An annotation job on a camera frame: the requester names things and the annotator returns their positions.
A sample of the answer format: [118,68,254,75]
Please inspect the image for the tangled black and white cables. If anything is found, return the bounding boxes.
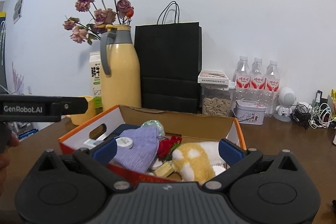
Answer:
[289,102,336,130]

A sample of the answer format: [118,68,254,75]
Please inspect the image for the yellow thermos jug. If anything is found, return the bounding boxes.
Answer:
[100,24,141,111]

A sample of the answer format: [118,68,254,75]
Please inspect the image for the yellow ceramic mug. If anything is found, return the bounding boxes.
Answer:
[67,95,97,126]

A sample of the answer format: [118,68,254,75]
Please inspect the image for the clear seed storage container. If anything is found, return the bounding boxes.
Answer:
[201,81,235,117]

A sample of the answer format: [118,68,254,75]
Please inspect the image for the white milk carton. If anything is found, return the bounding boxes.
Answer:
[89,51,102,109]

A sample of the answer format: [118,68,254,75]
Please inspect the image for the white printed tin box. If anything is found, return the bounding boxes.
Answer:
[232,100,266,125]

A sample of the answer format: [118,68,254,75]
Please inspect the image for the person's left hand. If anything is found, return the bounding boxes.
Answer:
[0,133,19,196]

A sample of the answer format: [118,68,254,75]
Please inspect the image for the white astronaut figurine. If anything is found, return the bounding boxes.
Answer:
[273,87,296,122]

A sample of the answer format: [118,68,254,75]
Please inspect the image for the yellow white plush toy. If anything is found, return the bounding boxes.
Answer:
[171,141,227,185]

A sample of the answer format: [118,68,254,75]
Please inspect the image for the small white booklet box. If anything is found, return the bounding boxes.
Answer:
[198,70,230,85]

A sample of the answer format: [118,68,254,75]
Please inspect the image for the water bottle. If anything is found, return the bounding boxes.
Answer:
[265,60,280,117]
[250,57,266,102]
[233,56,251,100]

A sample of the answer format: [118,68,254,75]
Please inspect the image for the middle water bottle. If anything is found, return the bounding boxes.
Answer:
[250,57,266,102]

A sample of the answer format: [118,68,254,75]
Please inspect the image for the white capped plastic jar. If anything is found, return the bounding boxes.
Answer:
[116,137,134,149]

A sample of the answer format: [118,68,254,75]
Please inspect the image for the right water bottle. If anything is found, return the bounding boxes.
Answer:
[265,60,280,117]

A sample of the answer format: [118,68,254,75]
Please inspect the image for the white wall poster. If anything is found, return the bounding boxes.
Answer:
[13,0,24,24]

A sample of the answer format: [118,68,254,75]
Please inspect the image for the left water bottle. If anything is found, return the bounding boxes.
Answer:
[233,56,251,100]

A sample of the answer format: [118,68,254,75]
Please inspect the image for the purple knitted cloth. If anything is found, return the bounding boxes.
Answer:
[109,126,161,173]

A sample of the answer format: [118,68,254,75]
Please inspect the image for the small wooden block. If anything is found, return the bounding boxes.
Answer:
[154,162,174,178]

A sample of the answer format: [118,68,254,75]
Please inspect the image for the orange cardboard box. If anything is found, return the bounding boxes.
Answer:
[59,105,246,186]

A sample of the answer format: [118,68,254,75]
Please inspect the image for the iridescent plastic ball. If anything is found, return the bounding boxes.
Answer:
[141,120,165,137]

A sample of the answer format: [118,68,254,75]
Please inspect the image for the dried pink rose bouquet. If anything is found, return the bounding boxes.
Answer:
[63,0,134,45]

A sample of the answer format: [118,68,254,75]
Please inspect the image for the red artificial rose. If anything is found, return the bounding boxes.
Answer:
[157,135,182,161]

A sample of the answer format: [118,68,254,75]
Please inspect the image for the black paper shopping bag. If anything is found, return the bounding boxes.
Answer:
[134,1,202,113]

